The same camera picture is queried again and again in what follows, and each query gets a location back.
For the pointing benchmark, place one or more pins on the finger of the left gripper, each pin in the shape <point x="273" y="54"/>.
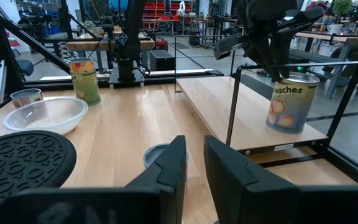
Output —
<point x="264" y="51"/>
<point x="284" y="59"/>

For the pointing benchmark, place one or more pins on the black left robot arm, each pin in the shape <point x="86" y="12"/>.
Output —
<point x="132" y="31"/>

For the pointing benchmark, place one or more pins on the dark blue chair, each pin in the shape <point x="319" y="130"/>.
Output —
<point x="26" y="67"/>

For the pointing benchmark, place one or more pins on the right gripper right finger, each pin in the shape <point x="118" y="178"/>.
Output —
<point x="259" y="202"/>

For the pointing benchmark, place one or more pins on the green potted plant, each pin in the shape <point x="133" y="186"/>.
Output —
<point x="342" y="6"/>

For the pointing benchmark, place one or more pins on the black equipment case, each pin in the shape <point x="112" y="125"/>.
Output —
<point x="162" y="60"/>

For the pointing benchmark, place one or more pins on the wooden shelf with black frame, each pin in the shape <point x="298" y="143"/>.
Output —
<point x="222" y="105"/>

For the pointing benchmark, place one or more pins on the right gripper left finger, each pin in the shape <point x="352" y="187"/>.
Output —
<point x="120" y="205"/>

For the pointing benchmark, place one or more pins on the short orange-print oranges can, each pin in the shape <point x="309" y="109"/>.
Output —
<point x="154" y="154"/>

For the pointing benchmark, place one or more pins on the wooden table with grey legs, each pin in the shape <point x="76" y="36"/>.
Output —
<point x="337" y="38"/>

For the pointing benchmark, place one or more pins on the heap of pale grains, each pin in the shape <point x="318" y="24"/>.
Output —
<point x="45" y="123"/>

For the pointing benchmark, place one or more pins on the short can with pale label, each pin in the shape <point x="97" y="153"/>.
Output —
<point x="26" y="96"/>

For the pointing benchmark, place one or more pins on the wooden workbench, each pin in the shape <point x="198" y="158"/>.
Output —
<point x="85" y="45"/>

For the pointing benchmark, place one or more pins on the black oven mitt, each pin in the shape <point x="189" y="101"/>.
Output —
<point x="20" y="161"/>

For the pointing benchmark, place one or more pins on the translucent white bowl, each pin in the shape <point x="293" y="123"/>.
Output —
<point x="57" y="109"/>

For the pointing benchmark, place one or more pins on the red bin rack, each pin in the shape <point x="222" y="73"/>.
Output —
<point x="157" y="9"/>

